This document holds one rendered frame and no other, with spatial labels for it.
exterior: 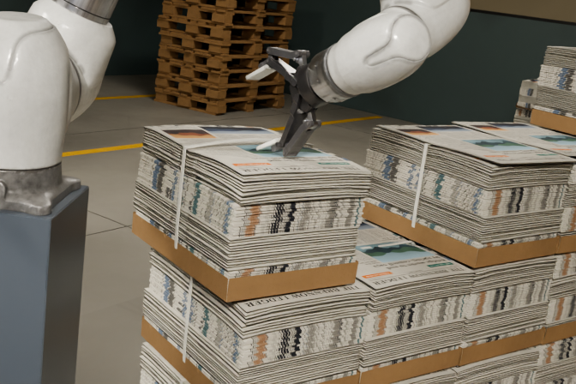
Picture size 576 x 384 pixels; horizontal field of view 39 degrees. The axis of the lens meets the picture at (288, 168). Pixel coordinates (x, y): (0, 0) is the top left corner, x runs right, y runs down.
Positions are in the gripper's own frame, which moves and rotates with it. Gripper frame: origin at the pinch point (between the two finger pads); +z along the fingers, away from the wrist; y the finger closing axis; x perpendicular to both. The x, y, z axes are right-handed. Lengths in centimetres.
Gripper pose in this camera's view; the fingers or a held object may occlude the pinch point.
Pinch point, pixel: (261, 111)
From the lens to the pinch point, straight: 151.8
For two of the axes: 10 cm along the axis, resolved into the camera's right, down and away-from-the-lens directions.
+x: 8.1, -0.4, 5.9
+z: -5.7, 2.1, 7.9
